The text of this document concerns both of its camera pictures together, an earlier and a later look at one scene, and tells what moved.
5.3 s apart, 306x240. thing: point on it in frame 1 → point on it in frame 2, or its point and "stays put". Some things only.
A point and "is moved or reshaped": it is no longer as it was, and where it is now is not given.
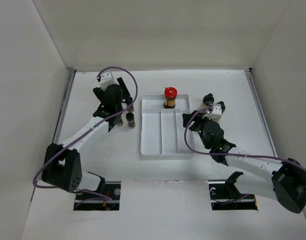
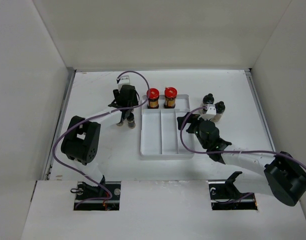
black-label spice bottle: [130, 118] stays put
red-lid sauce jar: [170, 94] stays put
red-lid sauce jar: [118, 120] is moved or reshaped
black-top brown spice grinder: [208, 99] stays put
